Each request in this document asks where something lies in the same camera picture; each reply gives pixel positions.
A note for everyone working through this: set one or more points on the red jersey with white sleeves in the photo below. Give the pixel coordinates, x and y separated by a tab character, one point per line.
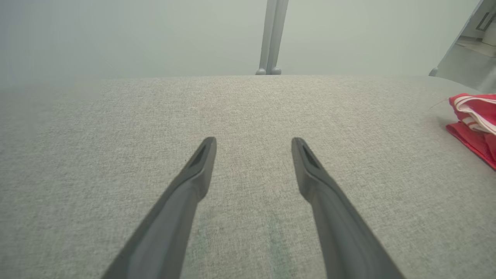
478	143

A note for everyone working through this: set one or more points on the grey partition post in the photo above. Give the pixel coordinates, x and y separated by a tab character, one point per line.
279	38
267	38

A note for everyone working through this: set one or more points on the white partition panel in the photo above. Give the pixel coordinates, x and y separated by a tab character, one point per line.
128	35
360	35

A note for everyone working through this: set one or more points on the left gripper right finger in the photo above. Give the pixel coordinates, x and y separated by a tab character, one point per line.
341	232

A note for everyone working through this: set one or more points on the grey slanted partition leg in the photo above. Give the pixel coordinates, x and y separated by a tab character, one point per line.
459	35

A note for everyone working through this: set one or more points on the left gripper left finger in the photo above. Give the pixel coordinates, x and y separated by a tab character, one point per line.
170	224

